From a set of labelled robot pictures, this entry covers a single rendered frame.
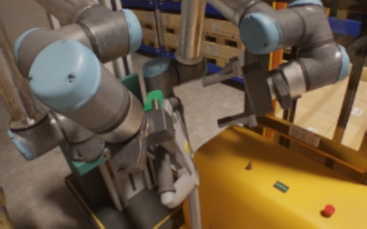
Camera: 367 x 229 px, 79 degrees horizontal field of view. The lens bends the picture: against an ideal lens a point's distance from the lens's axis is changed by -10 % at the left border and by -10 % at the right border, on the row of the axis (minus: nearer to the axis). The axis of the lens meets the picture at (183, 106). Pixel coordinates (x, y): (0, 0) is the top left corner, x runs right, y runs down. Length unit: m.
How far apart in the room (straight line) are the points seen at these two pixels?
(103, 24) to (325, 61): 0.50
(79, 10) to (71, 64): 0.25
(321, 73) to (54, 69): 0.55
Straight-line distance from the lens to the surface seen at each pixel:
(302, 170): 1.20
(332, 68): 0.66
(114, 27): 0.48
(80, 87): 0.31
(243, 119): 0.68
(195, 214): 0.90
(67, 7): 0.58
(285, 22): 0.58
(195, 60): 1.28
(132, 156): 0.41
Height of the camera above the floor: 1.72
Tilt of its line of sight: 31 degrees down
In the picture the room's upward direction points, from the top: 6 degrees counter-clockwise
